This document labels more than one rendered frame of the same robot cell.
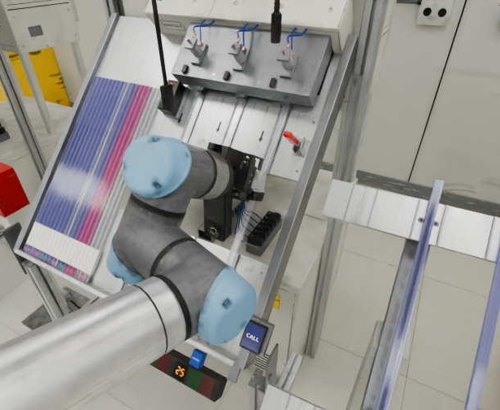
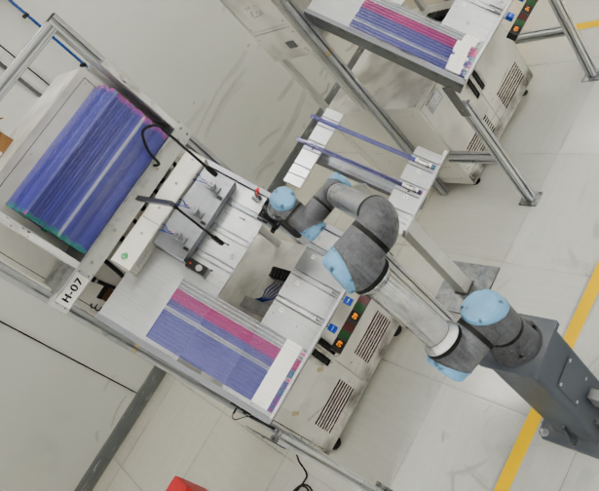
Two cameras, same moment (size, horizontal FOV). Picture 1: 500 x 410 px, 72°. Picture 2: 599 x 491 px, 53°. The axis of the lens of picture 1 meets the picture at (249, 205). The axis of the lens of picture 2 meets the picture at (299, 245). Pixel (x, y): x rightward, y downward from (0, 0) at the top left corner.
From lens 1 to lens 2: 164 cm
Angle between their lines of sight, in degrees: 37
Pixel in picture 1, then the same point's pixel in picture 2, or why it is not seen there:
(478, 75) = not seen: hidden behind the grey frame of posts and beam
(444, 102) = not seen: hidden behind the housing
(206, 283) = (331, 180)
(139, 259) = (318, 211)
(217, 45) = (179, 226)
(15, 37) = not seen: outside the picture
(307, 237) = (293, 254)
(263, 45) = (193, 200)
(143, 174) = (287, 197)
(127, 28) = (114, 306)
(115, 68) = (145, 320)
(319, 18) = (194, 166)
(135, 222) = (302, 212)
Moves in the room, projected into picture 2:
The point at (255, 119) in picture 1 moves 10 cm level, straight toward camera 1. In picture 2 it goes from (230, 220) to (249, 212)
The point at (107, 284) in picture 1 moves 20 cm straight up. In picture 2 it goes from (311, 335) to (273, 307)
